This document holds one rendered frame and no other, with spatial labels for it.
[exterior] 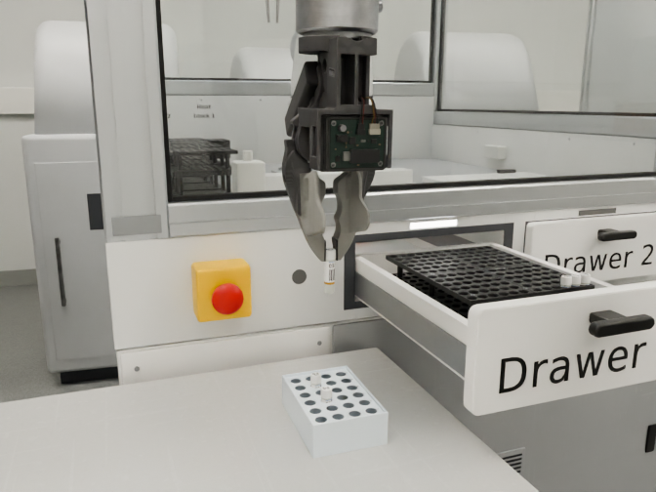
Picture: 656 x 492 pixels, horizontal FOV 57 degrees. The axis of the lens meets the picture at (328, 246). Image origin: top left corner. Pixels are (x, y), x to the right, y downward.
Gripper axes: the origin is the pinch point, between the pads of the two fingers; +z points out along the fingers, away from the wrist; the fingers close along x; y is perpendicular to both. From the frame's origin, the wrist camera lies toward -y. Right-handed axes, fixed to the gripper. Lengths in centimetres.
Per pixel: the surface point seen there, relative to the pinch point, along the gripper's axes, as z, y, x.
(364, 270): 9.2, -20.0, 12.4
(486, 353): 8.9, 11.0, 12.4
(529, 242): 7.6, -22.3, 41.9
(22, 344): 100, -242, -70
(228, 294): 9.2, -15.0, -7.9
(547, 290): 7.2, 0.6, 27.3
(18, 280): 98, -347, -86
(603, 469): 55, -24, 65
